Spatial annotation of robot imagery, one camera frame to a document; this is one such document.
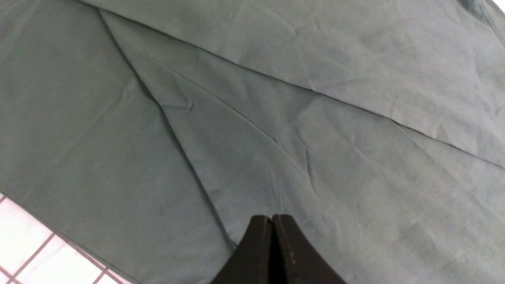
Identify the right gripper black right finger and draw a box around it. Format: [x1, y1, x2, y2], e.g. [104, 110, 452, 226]
[271, 215, 345, 284]

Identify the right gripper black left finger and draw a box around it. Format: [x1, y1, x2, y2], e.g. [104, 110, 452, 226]
[211, 215, 273, 284]

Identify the green long-sleeve top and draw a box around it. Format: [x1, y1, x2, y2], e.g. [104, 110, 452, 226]
[1, 0, 505, 284]

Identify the white grid tablecloth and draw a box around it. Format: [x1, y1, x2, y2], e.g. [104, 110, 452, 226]
[0, 195, 129, 284]

